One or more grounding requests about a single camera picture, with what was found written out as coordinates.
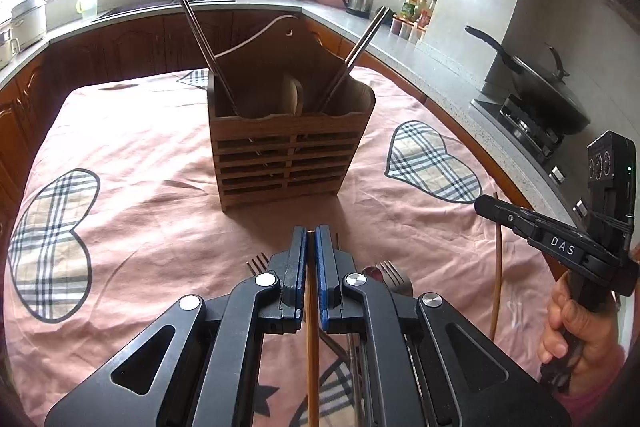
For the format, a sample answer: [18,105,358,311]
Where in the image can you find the dark chopsticks in holder left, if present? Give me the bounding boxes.
[179,0,240,116]

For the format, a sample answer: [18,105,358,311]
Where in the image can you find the chopsticks in holder right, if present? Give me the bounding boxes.
[311,6,390,113]

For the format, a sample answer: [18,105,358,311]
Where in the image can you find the brown wooden chopstick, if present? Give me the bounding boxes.
[305,230,320,427]

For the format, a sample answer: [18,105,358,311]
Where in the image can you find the large steel fork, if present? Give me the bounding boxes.
[375,260,413,297]

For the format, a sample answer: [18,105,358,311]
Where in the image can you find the gas stove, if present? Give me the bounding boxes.
[471,94,564,166]

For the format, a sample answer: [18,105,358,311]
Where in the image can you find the white cylindrical cooker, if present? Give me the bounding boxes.
[11,0,47,51]

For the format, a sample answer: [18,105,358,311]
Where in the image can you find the wooden utensil holder box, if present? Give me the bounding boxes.
[207,15,375,210]

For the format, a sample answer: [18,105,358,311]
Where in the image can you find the black wok with handle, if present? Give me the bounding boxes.
[465,25,591,135]

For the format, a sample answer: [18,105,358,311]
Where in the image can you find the steel spoon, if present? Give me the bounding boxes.
[362,265,384,283]

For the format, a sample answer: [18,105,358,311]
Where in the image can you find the red-dotted wooden chopstick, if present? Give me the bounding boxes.
[489,222,503,341]

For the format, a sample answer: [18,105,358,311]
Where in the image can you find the condiment bottles group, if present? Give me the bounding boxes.
[390,0,437,44]

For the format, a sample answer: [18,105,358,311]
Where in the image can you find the person right hand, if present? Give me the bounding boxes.
[538,272,639,405]

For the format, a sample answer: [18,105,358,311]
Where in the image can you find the pink heart-patterned tablecloth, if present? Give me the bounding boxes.
[3,68,553,424]

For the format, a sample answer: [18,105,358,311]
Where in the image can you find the green white plastic jug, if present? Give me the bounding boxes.
[76,0,99,20]

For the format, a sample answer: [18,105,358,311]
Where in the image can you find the small steel fork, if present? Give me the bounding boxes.
[246,253,269,277]

